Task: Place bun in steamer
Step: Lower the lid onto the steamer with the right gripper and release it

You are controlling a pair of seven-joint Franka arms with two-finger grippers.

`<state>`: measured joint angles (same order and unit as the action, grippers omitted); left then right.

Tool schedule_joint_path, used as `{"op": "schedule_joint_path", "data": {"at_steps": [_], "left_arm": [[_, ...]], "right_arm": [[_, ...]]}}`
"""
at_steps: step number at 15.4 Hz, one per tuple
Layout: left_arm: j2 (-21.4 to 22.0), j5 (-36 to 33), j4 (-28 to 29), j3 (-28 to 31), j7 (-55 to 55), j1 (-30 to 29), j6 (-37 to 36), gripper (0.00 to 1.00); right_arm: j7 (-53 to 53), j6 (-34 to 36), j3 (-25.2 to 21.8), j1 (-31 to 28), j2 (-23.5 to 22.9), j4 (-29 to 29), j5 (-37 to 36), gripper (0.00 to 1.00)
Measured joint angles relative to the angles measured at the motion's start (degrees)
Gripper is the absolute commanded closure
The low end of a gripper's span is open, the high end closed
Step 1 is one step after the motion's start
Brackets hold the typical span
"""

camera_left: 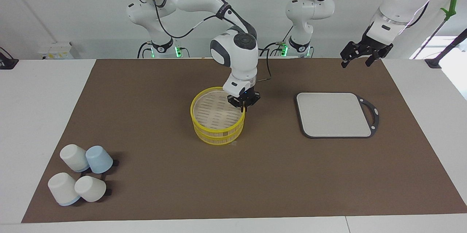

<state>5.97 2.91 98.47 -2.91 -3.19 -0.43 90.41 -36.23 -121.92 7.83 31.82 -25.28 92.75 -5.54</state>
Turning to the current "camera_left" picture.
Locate brown table mat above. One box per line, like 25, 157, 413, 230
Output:
21, 58, 467, 223

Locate white power box yellow labels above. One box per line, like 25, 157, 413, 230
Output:
38, 41, 74, 60

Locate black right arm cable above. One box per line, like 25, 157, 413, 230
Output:
133, 0, 273, 81

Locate yellow bamboo steamer base tier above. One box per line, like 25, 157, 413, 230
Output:
193, 122, 244, 145

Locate yellow bamboo steamer tier with liner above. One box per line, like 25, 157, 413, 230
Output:
190, 86, 246, 134

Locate white cutting board grey rim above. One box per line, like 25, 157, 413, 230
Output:
295, 92, 380, 139

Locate white plastic cup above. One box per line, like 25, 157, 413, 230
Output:
60, 144, 90, 172
74, 176, 107, 203
48, 172, 81, 206

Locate black stand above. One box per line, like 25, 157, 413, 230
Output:
425, 28, 467, 69

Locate light blue plastic cup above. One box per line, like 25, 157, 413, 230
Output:
86, 146, 114, 174

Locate black desk mount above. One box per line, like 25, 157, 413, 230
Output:
0, 47, 19, 70

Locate green tipped pole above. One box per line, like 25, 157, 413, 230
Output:
412, 0, 458, 59

